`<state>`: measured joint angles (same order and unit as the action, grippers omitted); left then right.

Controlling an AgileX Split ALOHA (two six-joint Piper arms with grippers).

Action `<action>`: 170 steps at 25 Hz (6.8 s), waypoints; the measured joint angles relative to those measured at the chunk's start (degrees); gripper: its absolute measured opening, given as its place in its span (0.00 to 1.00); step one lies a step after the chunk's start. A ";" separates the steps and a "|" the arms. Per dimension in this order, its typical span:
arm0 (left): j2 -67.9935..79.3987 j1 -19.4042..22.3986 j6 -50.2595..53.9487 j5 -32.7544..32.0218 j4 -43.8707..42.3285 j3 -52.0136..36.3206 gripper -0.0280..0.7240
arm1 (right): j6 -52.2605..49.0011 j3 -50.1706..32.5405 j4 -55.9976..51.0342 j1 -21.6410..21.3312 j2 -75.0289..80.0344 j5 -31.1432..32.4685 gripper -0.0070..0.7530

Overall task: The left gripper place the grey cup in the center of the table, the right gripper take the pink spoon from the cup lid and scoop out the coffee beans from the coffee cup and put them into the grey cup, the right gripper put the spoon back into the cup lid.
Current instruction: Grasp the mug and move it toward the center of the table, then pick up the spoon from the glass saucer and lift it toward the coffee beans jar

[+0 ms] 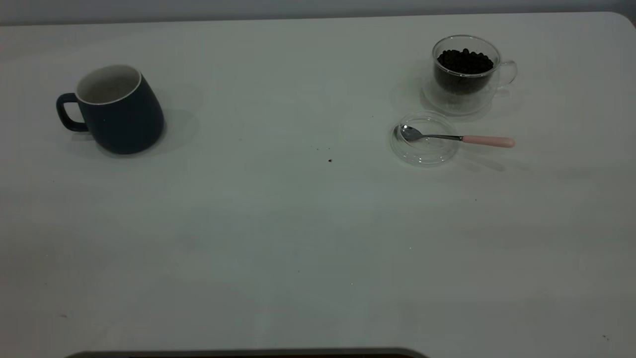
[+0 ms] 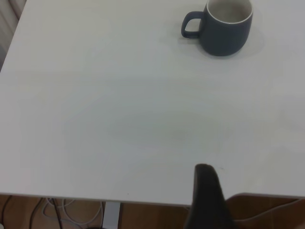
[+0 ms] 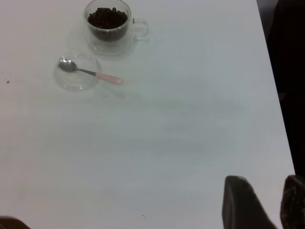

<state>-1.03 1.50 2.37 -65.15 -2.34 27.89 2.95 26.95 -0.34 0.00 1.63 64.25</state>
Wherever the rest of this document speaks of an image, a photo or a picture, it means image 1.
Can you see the dark coffee beans pile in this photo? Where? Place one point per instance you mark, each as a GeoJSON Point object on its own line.
{"type": "Point", "coordinates": [464, 67]}

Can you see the round clear glass lid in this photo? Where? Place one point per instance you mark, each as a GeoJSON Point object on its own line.
{"type": "Point", "coordinates": [422, 151]}

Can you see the clear double-wall glass cup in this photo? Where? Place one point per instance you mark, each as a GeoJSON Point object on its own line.
{"type": "Point", "coordinates": [449, 97]}

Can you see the dark blue ceramic mug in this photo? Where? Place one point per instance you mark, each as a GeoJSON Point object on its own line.
{"type": "Point", "coordinates": [126, 122]}

